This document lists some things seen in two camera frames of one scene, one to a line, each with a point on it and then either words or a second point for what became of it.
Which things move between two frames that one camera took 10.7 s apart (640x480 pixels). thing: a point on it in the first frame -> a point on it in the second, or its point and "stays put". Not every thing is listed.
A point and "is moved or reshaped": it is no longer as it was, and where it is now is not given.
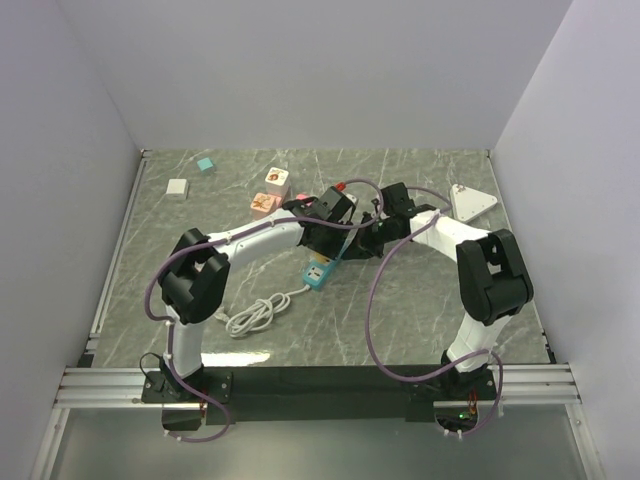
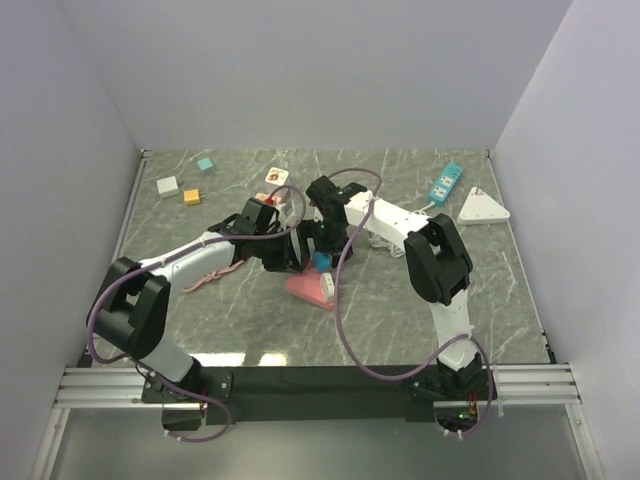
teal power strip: (318, 275) -> (444, 182)
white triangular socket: (468, 203) -> (480, 209)
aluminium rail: (124, 388) stays put
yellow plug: (321, 259) -> (192, 196)
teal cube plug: (205, 163) stays put
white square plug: (177, 189) is moved or reshaped
